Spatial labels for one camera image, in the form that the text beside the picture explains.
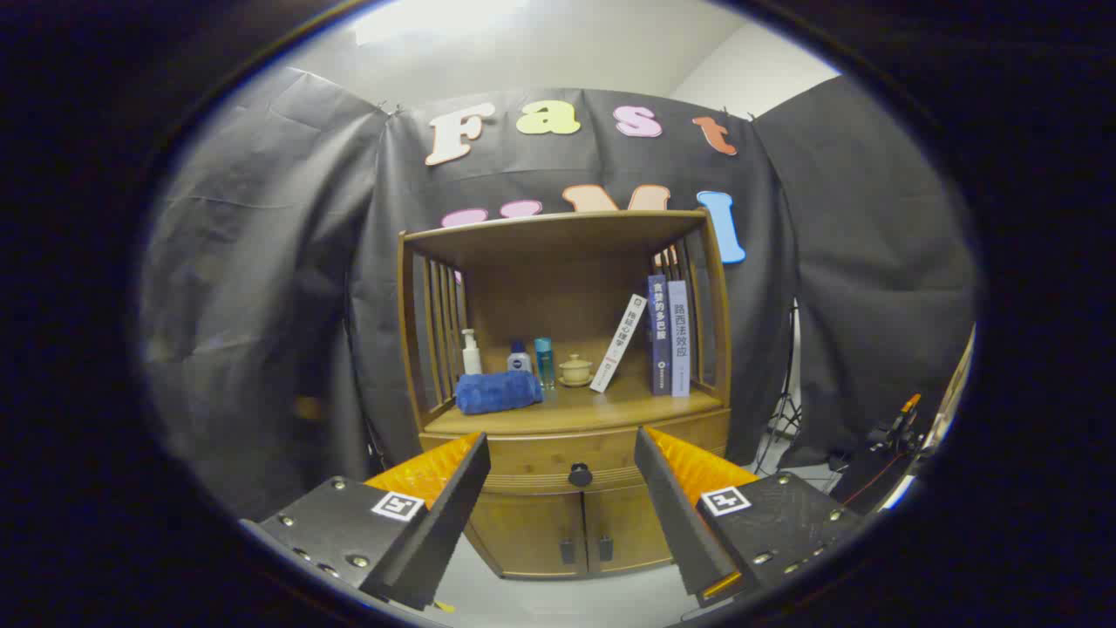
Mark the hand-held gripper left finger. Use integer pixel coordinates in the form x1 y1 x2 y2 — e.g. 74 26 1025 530
240 431 492 611

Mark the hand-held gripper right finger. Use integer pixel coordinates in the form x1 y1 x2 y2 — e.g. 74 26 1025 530
634 426 864 609

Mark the wooden drawer with black knob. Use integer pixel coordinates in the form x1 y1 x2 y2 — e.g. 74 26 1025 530
420 410 732 496

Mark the wooden cabinet door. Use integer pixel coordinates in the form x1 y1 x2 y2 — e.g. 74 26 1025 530
582 484 677 575
466 490 589 578

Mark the wooden countertop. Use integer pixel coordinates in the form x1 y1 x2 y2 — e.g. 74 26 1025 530
425 375 725 435

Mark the wooden cabinet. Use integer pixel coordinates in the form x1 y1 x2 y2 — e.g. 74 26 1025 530
397 209 733 581

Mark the rolled blue towel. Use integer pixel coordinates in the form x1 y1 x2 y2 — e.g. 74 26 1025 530
455 371 544 416

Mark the black tripod stand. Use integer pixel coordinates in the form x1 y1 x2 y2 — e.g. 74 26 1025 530
754 301 803 476

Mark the light purple book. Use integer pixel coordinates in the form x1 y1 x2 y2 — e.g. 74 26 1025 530
668 280 691 399

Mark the dark blue book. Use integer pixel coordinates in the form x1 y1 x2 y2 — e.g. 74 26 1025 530
647 275 672 396

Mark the white book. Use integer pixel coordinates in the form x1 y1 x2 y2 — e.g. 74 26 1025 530
589 294 648 393

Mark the black device with orange tip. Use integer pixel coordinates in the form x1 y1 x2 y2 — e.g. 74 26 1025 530
828 392 925 515

